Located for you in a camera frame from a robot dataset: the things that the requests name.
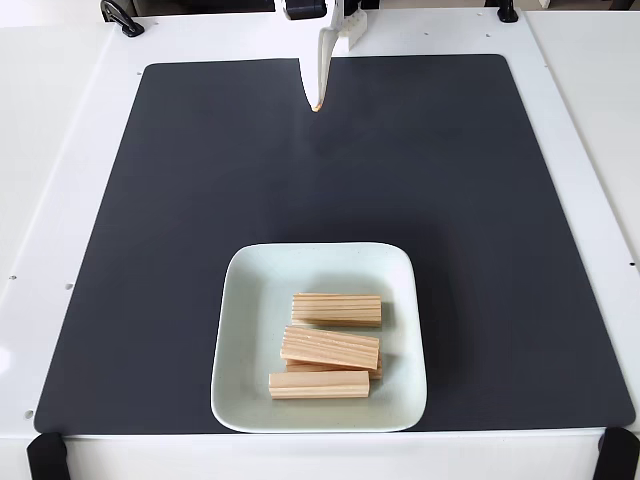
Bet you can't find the grooved wooden block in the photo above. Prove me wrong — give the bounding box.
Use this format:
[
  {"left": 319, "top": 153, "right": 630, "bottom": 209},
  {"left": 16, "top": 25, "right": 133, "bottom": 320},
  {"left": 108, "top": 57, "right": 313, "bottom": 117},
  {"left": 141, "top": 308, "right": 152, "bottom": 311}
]
[
  {"left": 291, "top": 292, "right": 383, "bottom": 329},
  {"left": 284, "top": 352, "right": 384, "bottom": 381},
  {"left": 279, "top": 324, "right": 381, "bottom": 371}
]

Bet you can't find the wooden block marked two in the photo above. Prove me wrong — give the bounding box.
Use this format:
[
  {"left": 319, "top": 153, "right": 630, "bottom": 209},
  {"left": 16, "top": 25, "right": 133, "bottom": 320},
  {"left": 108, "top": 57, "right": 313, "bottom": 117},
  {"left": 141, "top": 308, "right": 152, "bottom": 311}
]
[{"left": 268, "top": 370, "right": 372, "bottom": 401}]

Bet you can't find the pale green square plate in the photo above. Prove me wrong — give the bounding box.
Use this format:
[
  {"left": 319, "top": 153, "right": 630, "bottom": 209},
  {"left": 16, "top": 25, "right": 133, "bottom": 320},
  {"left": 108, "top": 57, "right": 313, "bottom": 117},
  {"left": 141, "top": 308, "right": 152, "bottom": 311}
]
[{"left": 209, "top": 242, "right": 429, "bottom": 434}]

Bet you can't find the black table mat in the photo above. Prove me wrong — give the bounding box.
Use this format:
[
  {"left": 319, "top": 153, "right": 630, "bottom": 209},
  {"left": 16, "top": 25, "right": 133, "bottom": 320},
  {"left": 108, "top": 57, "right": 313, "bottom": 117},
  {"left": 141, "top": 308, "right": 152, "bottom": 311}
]
[{"left": 33, "top": 53, "right": 636, "bottom": 435}]

